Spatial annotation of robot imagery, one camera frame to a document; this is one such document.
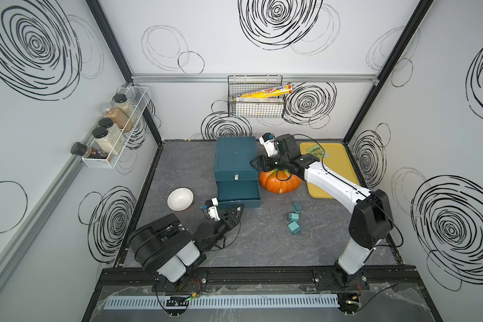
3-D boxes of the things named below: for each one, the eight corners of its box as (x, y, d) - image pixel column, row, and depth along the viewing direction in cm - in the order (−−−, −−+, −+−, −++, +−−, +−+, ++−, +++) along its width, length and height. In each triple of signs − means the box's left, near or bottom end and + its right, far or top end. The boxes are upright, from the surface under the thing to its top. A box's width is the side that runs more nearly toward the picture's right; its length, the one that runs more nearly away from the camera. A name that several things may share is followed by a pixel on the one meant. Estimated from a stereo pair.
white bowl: (167, 214, 93) (164, 209, 89) (173, 192, 100) (170, 187, 96) (192, 214, 93) (190, 209, 89) (196, 192, 100) (194, 187, 96)
